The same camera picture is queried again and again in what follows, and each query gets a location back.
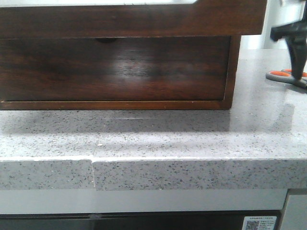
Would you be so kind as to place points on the white plastic drawer handle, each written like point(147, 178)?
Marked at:
point(158, 2)

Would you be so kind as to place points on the white QR code sticker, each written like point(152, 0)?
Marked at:
point(259, 223)

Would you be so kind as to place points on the dark wooden drawer cabinet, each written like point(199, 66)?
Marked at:
point(232, 72)

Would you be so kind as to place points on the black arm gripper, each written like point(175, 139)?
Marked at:
point(296, 41)

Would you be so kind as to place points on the wooden drawer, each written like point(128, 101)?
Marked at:
point(202, 18)
point(144, 72)

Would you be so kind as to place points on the grey orange scissors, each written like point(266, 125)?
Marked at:
point(285, 76)

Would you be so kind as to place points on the dark appliance under counter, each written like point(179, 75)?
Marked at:
point(182, 220)

